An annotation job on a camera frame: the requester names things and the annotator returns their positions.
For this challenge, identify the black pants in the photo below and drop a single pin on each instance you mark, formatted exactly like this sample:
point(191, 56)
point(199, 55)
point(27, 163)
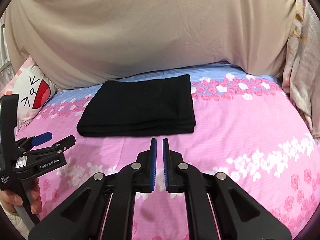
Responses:
point(140, 109)

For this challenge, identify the white satin curtain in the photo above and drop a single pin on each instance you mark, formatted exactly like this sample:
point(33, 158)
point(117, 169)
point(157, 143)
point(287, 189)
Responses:
point(6, 72)

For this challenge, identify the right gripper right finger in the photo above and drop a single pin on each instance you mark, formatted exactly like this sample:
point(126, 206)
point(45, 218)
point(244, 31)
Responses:
point(217, 207)

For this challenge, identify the person's left hand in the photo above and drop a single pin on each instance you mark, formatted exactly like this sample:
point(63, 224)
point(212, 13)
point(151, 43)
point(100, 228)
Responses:
point(10, 199)

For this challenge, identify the beige fabric headboard cover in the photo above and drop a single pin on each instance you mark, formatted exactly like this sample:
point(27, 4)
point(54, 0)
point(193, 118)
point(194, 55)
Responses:
point(80, 43)

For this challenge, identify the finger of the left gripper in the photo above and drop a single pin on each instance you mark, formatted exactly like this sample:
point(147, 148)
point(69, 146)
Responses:
point(59, 147)
point(41, 139)

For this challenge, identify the white cat face pillow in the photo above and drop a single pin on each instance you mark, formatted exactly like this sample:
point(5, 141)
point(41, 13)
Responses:
point(34, 90)

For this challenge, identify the pink floral bed sheet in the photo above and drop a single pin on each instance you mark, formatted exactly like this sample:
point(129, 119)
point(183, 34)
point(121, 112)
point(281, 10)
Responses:
point(246, 127)

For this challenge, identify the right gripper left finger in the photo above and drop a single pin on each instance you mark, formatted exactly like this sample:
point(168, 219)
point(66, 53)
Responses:
point(103, 206)

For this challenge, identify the crumpled grey floral blanket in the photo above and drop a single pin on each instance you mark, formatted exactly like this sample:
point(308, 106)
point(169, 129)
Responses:
point(301, 72)

